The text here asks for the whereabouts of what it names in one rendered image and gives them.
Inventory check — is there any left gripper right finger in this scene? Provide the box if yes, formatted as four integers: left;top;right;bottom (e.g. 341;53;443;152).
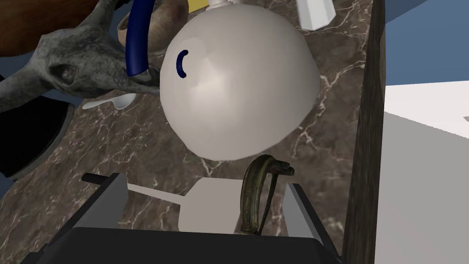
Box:
284;182;344;258

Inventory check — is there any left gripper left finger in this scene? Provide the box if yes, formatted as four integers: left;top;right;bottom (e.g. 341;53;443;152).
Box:
47;172;129;247

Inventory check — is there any dark olive curved tool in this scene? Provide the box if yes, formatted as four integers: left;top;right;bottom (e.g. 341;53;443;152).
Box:
240;154;295;236

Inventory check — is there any brown marble table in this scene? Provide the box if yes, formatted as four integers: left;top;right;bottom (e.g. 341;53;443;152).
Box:
0;0;386;264

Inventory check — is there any white flat spatula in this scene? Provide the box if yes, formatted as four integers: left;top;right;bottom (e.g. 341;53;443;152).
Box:
126;177;247;234

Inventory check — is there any black plate with grey rim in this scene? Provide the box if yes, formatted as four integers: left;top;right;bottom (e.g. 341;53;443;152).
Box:
0;94;76;181

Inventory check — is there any white spoon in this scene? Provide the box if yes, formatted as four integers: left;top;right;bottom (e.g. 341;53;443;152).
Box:
82;93;137;111

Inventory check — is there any grey stone animal figure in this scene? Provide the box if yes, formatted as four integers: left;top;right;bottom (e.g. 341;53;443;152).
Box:
0;0;162;114

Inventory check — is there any large white round pot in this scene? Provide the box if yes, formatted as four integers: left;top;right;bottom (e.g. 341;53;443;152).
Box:
159;0;322;162

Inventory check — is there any brown wooden bowl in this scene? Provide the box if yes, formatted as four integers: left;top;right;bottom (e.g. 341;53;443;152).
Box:
117;0;190;56

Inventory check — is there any brown wooden board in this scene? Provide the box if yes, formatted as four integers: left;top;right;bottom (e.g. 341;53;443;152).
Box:
0;0;100;58

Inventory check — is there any white faceted cup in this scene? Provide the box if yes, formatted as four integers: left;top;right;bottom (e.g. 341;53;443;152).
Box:
295;0;338;32

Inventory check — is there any yellow block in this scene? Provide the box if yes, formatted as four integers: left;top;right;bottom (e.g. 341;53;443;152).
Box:
187;0;210;14

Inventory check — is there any dark blue curved handle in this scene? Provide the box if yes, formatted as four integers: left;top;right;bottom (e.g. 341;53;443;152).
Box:
125;0;157;77

